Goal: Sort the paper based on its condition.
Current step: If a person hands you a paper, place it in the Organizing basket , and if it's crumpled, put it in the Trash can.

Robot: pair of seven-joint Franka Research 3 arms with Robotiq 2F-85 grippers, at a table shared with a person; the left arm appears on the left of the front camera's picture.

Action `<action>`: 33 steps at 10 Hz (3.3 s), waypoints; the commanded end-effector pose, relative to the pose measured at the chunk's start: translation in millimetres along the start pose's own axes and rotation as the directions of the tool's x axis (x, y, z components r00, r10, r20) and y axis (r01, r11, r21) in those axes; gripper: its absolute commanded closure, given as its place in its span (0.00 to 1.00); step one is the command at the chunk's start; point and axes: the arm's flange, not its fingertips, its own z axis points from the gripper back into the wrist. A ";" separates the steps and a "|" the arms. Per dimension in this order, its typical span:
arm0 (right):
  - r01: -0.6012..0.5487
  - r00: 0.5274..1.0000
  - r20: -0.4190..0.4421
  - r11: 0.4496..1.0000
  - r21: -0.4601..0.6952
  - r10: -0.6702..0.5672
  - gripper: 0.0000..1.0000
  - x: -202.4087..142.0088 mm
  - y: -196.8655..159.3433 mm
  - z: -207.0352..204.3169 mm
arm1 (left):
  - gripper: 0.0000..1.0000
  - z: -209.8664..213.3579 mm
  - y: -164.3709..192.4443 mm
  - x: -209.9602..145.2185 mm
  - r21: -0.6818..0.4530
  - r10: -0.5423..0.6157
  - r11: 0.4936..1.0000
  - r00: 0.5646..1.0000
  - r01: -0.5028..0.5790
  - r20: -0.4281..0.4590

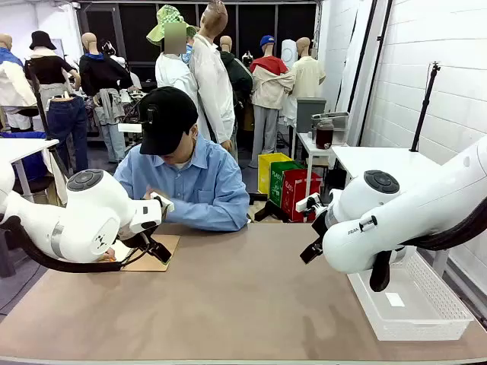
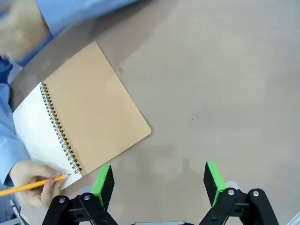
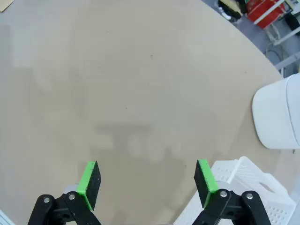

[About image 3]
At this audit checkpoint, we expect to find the white perforated plastic basket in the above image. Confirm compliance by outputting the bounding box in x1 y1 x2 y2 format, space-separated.
173 156 297 225

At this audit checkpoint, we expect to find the white cylindrical bin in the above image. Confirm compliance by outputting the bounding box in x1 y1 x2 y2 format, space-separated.
252 73 300 150

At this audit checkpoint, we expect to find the white cable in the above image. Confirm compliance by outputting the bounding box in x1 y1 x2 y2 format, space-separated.
267 22 282 45

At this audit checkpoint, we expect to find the red box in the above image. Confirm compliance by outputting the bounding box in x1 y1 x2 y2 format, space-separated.
247 0 287 30

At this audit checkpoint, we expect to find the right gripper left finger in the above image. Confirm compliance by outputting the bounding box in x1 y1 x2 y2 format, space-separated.
27 160 104 225

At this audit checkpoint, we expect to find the white metal frame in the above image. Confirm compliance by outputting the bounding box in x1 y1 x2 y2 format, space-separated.
253 0 300 78

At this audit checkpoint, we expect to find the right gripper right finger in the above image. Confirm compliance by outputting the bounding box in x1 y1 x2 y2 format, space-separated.
191 159 272 225

